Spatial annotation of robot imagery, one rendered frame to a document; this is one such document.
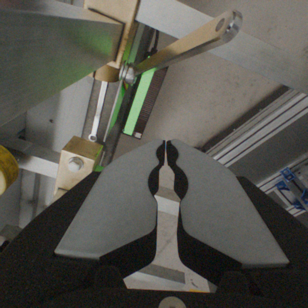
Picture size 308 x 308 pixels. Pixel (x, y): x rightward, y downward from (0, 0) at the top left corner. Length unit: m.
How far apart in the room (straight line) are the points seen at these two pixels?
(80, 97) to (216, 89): 0.79
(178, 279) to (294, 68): 0.50
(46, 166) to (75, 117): 0.23
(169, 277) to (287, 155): 0.84
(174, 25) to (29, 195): 0.67
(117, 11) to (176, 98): 0.94
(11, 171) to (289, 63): 0.37
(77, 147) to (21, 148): 0.09
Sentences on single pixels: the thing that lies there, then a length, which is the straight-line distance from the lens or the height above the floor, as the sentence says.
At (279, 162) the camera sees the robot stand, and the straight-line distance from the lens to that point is 1.21.
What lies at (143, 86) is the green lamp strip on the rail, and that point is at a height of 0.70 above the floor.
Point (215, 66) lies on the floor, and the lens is 1.16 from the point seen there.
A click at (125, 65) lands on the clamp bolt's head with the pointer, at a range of 0.27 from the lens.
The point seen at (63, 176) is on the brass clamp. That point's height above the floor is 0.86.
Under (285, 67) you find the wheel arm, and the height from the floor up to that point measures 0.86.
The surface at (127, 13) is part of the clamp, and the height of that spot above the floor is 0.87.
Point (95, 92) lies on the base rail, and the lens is 0.45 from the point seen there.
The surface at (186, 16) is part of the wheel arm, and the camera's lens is 0.26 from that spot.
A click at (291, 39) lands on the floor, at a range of 1.26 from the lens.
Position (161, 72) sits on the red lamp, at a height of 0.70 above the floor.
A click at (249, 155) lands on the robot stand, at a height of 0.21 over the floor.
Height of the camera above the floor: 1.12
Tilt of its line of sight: 60 degrees down
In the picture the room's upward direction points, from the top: 175 degrees counter-clockwise
